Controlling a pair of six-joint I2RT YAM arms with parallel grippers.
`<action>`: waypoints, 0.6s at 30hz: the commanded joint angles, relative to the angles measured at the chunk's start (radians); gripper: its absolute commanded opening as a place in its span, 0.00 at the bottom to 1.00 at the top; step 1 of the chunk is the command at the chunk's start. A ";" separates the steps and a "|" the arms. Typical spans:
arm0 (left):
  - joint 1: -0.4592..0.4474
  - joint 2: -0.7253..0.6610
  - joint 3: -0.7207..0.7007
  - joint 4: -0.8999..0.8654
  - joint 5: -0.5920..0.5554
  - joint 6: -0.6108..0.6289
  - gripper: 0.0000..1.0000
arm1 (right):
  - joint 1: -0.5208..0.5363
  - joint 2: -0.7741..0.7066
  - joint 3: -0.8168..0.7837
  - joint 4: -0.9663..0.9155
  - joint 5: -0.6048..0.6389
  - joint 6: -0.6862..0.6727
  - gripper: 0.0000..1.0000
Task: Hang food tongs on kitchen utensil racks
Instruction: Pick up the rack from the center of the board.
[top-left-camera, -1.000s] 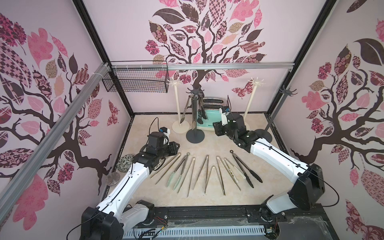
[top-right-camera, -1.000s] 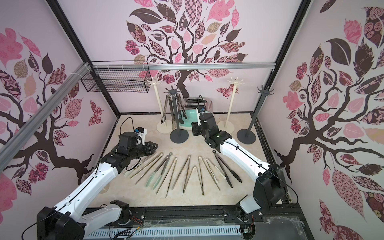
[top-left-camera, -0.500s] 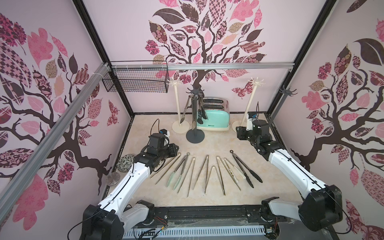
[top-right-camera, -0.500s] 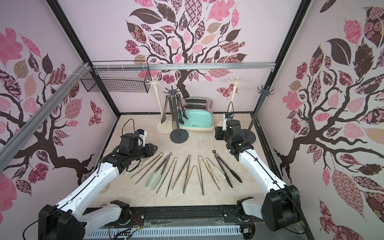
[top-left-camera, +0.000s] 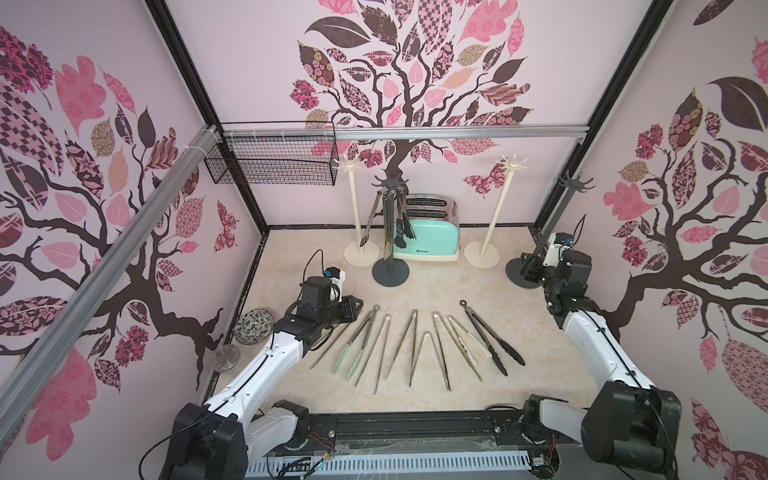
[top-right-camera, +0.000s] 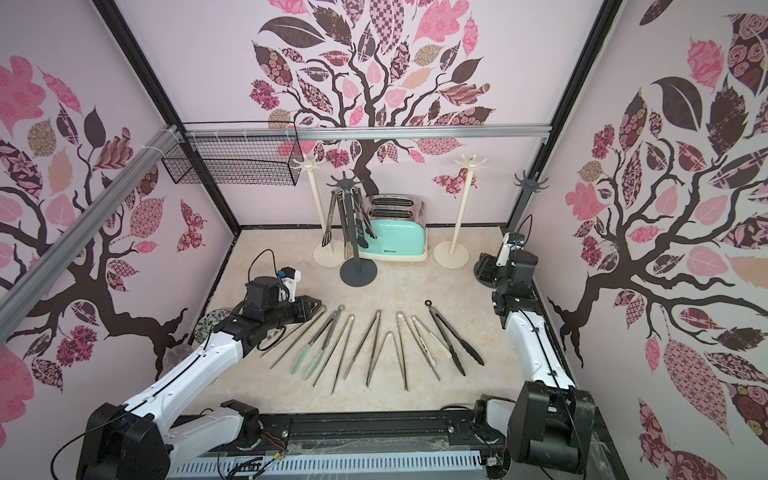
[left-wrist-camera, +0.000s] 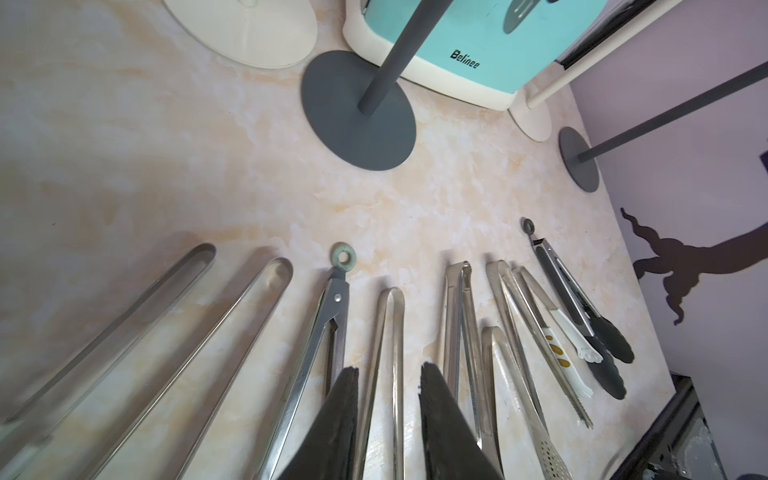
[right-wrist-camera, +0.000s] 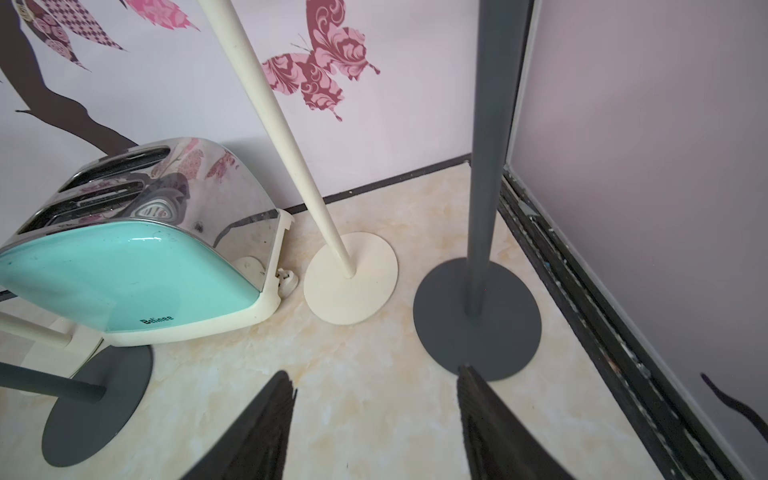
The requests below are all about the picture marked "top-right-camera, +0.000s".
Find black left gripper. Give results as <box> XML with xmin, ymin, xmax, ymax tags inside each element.
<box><xmin>267</xmin><ymin>295</ymin><xmax>325</xmax><ymax>330</ymax></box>

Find black nylon tongs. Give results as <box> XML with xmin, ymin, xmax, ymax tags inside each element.
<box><xmin>424</xmin><ymin>299</ymin><xmax>485</xmax><ymax>376</ymax></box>

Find slotted steel spatula tongs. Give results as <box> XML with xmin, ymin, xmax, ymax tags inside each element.
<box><xmin>321</xmin><ymin>189</ymin><xmax>340</xmax><ymax>248</ymax></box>

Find grey utensil rack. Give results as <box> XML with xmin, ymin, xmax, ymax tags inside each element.
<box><xmin>473</xmin><ymin>174</ymin><xmax>548</xmax><ymax>279</ymax></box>

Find grey utensil rack stand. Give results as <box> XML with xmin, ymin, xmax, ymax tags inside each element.
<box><xmin>322</xmin><ymin>171</ymin><xmax>378</xmax><ymax>287</ymax></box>

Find black silicone tip tongs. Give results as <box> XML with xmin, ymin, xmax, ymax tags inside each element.
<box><xmin>352</xmin><ymin>187</ymin><xmax>376</xmax><ymax>250</ymax></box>

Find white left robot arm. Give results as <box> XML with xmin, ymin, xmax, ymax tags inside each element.
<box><xmin>76</xmin><ymin>267</ymin><xmax>322</xmax><ymax>479</ymax></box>

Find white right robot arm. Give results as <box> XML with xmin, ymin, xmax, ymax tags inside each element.
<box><xmin>473</xmin><ymin>250</ymin><xmax>596</xmax><ymax>477</ymax></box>

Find cream utensil rack right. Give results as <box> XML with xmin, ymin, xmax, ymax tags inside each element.
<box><xmin>433</xmin><ymin>155</ymin><xmax>488</xmax><ymax>270</ymax></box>

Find cream utensil rack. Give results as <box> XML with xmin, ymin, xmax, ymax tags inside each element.
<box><xmin>433</xmin><ymin>155</ymin><xmax>488</xmax><ymax>270</ymax></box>
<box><xmin>291</xmin><ymin>158</ymin><xmax>345</xmax><ymax>268</ymax></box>

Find green silicone tip tongs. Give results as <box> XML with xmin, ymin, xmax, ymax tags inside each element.
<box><xmin>291</xmin><ymin>304</ymin><xmax>345</xmax><ymax>380</ymax></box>

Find cream utensil rack left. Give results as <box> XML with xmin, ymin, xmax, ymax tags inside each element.
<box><xmin>291</xmin><ymin>158</ymin><xmax>345</xmax><ymax>268</ymax></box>

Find long steel tongs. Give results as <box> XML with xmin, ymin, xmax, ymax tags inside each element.
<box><xmin>312</xmin><ymin>314</ymin><xmax>355</xmax><ymax>393</ymax></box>

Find steel tongs right centre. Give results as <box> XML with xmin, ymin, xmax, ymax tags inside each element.
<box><xmin>395</xmin><ymin>311</ymin><xmax>441</xmax><ymax>388</ymax></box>

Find slim steel tongs centre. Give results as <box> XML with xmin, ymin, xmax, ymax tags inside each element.
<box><xmin>343</xmin><ymin>308</ymin><xmax>383</xmax><ymax>382</ymax></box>

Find short steel tongs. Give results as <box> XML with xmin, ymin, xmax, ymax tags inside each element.
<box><xmin>365</xmin><ymin>330</ymin><xmax>408</xmax><ymax>391</ymax></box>

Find clear glass lid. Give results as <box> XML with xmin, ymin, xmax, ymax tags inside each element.
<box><xmin>162</xmin><ymin>342</ymin><xmax>194</xmax><ymax>375</ymax></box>

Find mint green toaster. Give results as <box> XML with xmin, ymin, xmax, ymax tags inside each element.
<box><xmin>359</xmin><ymin>194</ymin><xmax>428</xmax><ymax>262</ymax></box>

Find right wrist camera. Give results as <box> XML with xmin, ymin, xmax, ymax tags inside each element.
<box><xmin>496</xmin><ymin>232</ymin><xmax>525</xmax><ymax>267</ymax></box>

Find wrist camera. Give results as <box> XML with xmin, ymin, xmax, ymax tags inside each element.
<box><xmin>496</xmin><ymin>232</ymin><xmax>525</xmax><ymax>267</ymax></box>
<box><xmin>277</xmin><ymin>267</ymin><xmax>301</xmax><ymax>302</ymax></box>

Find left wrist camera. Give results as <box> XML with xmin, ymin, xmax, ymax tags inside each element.
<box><xmin>277</xmin><ymin>267</ymin><xmax>301</xmax><ymax>302</ymax></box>

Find white handled tongs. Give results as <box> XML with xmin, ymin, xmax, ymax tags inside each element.
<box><xmin>410</xmin><ymin>314</ymin><xmax>454</xmax><ymax>361</ymax></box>

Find black wire basket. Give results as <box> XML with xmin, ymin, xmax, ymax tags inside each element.
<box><xmin>162</xmin><ymin>121</ymin><xmax>305</xmax><ymax>187</ymax></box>

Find aluminium frame rail back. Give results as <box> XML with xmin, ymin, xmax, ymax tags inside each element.
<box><xmin>185</xmin><ymin>122</ymin><xmax>552</xmax><ymax>141</ymax></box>

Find aluminium frame rail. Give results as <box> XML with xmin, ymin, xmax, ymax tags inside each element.
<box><xmin>185</xmin><ymin>122</ymin><xmax>552</xmax><ymax>141</ymax></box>
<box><xmin>1</xmin><ymin>125</ymin><xmax>182</xmax><ymax>342</ymax></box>

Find aluminium frame rail left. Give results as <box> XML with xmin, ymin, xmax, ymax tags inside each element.
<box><xmin>1</xmin><ymin>125</ymin><xmax>182</xmax><ymax>342</ymax></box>

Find white cable duct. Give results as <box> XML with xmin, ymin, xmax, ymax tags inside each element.
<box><xmin>168</xmin><ymin>451</ymin><xmax>485</xmax><ymax>479</ymax></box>

